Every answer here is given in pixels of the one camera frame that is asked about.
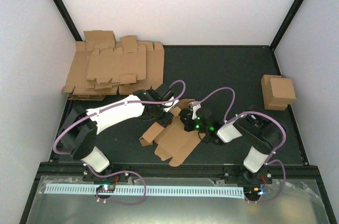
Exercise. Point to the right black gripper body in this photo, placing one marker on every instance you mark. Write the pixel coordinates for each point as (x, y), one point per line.
(190, 127)

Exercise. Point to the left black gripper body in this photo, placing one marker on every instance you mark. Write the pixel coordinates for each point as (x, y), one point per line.
(162, 121)

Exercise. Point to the cardboard box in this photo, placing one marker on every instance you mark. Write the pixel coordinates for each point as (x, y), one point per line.
(173, 142)
(281, 91)
(265, 89)

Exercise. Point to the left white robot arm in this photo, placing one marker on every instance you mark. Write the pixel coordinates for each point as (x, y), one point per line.
(80, 129)

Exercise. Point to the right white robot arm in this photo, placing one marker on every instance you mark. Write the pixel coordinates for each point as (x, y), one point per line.
(255, 126)

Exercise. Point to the stack of flat cardboard blanks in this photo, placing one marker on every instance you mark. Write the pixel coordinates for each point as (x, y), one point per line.
(104, 66)

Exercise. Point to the left controller circuit board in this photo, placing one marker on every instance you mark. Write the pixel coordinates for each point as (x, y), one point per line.
(105, 188)

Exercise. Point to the controller circuit board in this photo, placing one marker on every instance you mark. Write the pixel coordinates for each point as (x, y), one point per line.
(105, 188)
(253, 191)

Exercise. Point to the right controller circuit board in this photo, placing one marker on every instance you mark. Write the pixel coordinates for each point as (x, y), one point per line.
(253, 191)

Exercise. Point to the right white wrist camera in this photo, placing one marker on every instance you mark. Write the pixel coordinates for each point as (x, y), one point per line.
(194, 106)

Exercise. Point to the light blue slotted cable duct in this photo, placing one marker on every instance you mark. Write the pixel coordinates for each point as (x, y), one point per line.
(149, 190)

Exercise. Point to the left black frame post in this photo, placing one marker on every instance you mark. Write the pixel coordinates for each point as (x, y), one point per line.
(67, 19)

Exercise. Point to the black frame post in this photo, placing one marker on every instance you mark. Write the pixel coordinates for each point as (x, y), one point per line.
(67, 19)
(292, 12)

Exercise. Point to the right black frame post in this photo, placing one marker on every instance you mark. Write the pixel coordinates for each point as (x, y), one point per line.
(292, 12)

